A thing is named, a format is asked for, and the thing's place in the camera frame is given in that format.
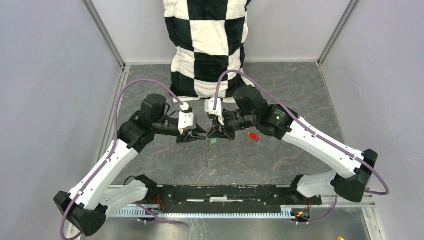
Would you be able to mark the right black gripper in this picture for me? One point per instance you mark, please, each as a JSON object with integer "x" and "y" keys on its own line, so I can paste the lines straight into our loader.
{"x": 214, "y": 131}

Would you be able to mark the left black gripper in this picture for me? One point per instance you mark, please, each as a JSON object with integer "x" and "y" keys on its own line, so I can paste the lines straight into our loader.
{"x": 189, "y": 135}

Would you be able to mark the large metal keyring plate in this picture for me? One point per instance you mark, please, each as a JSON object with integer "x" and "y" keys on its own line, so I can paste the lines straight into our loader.
{"x": 207, "y": 155}

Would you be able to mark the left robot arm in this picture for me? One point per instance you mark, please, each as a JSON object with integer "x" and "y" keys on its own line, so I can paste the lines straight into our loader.
{"x": 87, "y": 206}

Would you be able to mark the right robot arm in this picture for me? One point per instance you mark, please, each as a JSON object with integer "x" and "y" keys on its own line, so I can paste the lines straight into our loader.
{"x": 350, "y": 168}

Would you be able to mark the red tag key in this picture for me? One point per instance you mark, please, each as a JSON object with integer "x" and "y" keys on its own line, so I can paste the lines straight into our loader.
{"x": 253, "y": 136}

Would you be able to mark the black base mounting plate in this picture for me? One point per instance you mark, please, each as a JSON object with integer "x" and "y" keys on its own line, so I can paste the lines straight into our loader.
{"x": 189, "y": 207}

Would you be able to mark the black white checkered blanket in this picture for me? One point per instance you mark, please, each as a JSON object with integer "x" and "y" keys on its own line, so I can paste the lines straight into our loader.
{"x": 209, "y": 37}

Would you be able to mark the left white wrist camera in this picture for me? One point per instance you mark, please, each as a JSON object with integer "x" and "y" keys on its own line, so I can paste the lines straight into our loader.
{"x": 186, "y": 118}

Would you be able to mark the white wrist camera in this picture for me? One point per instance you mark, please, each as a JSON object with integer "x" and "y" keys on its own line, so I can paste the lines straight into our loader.
{"x": 213, "y": 108}
{"x": 186, "y": 118}

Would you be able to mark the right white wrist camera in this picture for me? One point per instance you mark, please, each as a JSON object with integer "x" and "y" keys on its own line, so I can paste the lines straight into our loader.
{"x": 213, "y": 108}

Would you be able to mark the grey slotted cable duct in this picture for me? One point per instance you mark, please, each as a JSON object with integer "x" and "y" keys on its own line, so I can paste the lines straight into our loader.
{"x": 137, "y": 212}

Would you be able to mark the aluminium frame rail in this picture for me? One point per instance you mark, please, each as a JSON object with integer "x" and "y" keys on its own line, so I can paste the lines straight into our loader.
{"x": 269, "y": 194}

